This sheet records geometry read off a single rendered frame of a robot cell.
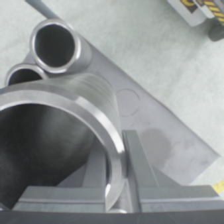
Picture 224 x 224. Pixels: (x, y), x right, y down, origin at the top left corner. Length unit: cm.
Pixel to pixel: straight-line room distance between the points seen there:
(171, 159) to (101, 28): 78
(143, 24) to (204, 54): 39
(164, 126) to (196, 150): 21
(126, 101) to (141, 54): 35
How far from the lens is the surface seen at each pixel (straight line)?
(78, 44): 41
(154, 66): 96
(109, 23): 96
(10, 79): 48
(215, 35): 97
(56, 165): 22
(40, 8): 62
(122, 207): 70
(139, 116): 71
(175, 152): 83
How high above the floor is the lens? 93
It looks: 75 degrees down
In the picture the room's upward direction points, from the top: 179 degrees clockwise
